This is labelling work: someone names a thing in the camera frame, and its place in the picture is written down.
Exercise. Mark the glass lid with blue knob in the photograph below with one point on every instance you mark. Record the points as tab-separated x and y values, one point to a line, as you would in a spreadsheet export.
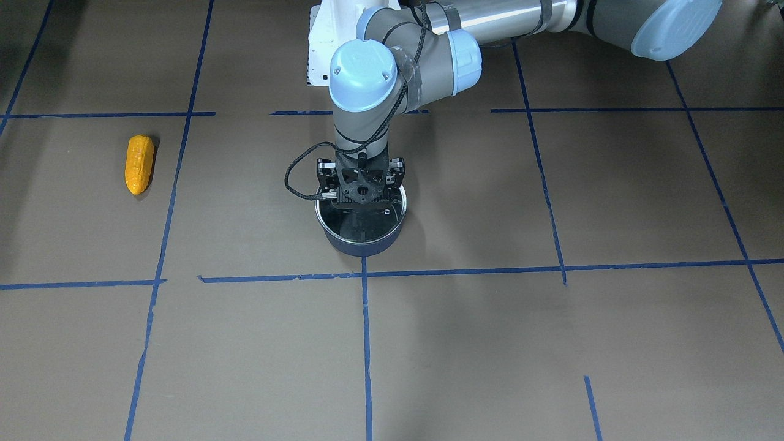
367	223

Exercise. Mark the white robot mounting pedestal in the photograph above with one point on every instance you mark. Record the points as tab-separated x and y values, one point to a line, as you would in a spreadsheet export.
333	23

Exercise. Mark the yellow toy corn cob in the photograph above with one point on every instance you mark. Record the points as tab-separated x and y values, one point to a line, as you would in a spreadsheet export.
139	163

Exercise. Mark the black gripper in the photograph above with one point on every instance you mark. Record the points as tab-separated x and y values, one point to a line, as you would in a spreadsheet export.
324	172

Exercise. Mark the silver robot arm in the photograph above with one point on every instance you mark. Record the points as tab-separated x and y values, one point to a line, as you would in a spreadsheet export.
386	62

